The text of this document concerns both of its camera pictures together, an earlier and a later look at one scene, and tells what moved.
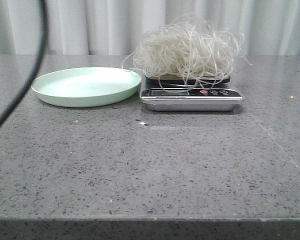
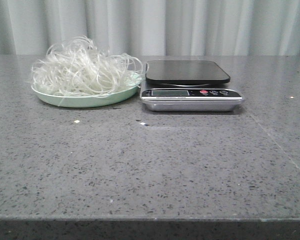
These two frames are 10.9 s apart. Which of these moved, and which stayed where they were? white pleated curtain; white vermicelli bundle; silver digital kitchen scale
Moved: white vermicelli bundle
Stayed: silver digital kitchen scale; white pleated curtain
